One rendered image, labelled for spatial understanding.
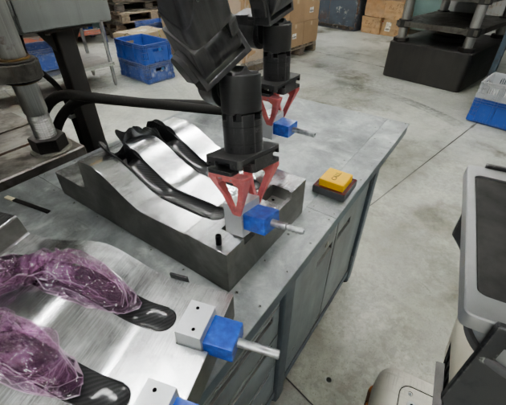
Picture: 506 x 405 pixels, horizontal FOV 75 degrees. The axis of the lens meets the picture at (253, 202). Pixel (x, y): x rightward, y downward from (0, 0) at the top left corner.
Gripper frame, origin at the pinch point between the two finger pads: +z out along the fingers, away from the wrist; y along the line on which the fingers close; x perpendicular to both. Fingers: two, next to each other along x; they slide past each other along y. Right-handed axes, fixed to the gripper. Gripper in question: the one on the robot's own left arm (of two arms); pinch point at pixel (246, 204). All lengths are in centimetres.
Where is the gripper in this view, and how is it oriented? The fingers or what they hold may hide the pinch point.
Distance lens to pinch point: 52.7
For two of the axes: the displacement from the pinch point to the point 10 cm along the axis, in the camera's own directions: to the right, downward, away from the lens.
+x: 8.1, 2.2, -5.4
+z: 0.4, 9.0, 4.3
